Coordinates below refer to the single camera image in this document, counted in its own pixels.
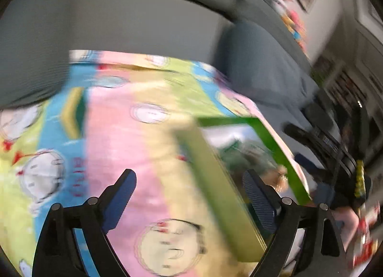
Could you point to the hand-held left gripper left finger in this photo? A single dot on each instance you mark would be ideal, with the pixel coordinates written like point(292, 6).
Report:
point(119, 202)

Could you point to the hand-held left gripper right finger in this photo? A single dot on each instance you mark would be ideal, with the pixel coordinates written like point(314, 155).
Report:
point(260, 205)

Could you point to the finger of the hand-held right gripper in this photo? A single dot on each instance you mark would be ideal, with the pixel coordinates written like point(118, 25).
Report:
point(302, 134)
point(308, 165)

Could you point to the green cardboard box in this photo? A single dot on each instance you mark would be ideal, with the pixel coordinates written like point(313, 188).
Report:
point(215, 181)

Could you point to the pink cloth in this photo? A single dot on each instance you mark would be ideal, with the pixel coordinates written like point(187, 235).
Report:
point(347, 220)

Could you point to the shelf unit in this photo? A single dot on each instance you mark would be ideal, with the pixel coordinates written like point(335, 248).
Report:
point(344, 85)

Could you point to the printed cartoon blanket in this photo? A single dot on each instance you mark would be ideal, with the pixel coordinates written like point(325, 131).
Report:
point(119, 133)

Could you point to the red packets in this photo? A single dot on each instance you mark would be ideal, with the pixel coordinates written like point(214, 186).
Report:
point(363, 241)

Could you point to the blue grey cushion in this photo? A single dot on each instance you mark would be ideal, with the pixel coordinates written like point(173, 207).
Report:
point(260, 55)

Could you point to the yellow green sponge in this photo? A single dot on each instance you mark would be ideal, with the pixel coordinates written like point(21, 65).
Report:
point(71, 112)

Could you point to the large grey cushion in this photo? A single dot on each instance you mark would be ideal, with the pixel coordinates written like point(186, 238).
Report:
point(89, 25)

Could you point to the colourful wall decoration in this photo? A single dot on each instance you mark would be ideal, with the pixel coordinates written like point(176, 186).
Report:
point(293, 22)

